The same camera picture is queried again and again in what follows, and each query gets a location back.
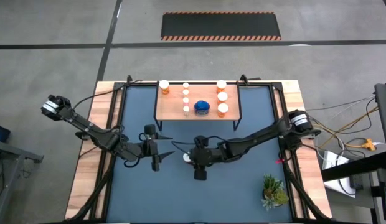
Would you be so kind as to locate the black side desk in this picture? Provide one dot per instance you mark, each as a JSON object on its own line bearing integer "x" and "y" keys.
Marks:
{"x": 361, "y": 165}

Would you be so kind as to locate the yellow power splitter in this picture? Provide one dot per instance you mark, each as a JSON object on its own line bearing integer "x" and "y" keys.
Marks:
{"x": 369, "y": 144}

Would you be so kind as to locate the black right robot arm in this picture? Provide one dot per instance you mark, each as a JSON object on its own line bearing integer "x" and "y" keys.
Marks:
{"x": 258, "y": 137}

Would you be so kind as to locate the blue-grey table mat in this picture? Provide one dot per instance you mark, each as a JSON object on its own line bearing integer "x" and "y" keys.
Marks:
{"x": 211, "y": 199}

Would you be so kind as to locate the black hazard-striped floor mat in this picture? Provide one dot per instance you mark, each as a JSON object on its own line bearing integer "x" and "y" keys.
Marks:
{"x": 221, "y": 25}

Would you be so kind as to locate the small pink pill bottle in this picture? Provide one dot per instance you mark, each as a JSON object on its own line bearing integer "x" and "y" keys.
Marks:
{"x": 185, "y": 100}

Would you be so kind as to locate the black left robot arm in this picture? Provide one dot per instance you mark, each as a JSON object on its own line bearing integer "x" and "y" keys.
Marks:
{"x": 87, "y": 127}

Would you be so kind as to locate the grey metal desk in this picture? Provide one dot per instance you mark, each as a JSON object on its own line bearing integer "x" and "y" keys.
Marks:
{"x": 12, "y": 152}

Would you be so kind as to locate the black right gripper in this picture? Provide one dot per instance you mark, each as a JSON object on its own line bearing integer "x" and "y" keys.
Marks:
{"x": 204, "y": 155}

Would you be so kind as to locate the dark device blue light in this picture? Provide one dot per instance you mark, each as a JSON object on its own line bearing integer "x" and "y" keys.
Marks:
{"x": 0, "y": 133}

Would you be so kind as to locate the potted succulent plant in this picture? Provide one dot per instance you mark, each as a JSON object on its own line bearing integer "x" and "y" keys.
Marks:
{"x": 274, "y": 196}

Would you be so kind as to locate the white box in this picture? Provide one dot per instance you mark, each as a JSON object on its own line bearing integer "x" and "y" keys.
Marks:
{"x": 331, "y": 160}

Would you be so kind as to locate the blue Tums bottle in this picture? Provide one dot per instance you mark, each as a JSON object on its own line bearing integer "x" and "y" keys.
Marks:
{"x": 201, "y": 106}

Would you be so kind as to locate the grey monitor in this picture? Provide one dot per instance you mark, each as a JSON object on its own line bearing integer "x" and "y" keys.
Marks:
{"x": 384, "y": 118}

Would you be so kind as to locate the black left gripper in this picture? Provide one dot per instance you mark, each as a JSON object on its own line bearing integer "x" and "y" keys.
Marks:
{"x": 151, "y": 147}

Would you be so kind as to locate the small orange pill bottle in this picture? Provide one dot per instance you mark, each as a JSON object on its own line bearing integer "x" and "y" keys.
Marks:
{"x": 185, "y": 85}

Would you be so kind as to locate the wooden shelf black metal legs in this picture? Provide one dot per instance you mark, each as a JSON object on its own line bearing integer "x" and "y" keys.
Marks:
{"x": 171, "y": 105}

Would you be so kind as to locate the black aluminium table frame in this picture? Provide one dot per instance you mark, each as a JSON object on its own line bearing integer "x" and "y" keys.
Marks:
{"x": 119, "y": 86}

